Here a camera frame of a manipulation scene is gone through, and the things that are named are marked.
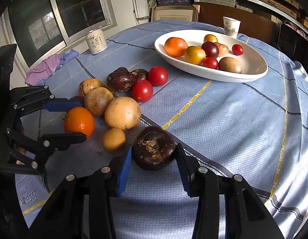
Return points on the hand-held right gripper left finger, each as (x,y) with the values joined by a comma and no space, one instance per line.
(124,171)

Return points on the orange-yellow passion fruit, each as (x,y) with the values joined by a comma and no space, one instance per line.
(223,49)

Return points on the dark purple mangosteen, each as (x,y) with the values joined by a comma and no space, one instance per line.
(154,148)

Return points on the white strips leaning on wall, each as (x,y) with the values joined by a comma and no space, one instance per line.
(139,2)

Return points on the sliding window with grey frame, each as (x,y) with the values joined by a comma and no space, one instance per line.
(76,10)

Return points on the brown board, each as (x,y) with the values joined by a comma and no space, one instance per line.
(253,27)

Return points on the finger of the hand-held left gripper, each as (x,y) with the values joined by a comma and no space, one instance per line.
(59,105)
(66,140)

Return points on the wooden picture frame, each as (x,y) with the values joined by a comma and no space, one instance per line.
(173,12)

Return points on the small red tomato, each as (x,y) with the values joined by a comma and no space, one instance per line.
(237,49)

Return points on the light blue cloth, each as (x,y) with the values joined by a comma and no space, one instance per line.
(69,54)

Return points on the yellow tomato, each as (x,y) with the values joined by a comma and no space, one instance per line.
(195,55)
(210,38)

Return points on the purple cloth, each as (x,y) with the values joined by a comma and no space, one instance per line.
(41,69)

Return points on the white drink can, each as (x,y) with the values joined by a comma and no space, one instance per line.
(96,43)

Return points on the orange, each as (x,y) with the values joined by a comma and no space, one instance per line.
(175,46)
(79,122)

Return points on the spotted tan passion fruit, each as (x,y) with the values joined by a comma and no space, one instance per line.
(89,86)

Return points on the white paper cup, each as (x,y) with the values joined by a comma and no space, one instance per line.
(231,27)

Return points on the large black panel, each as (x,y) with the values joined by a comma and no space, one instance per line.
(293,44)

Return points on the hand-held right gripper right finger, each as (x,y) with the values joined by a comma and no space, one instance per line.
(184,174)

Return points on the dark red plum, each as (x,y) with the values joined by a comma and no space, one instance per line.
(210,49)
(76,97)

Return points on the white shallow plate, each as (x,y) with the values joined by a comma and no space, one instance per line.
(253,64)

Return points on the small tan passion fruit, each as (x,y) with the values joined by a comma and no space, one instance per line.
(113,139)

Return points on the dark brown water chestnut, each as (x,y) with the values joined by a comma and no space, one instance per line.
(139,74)
(120,80)

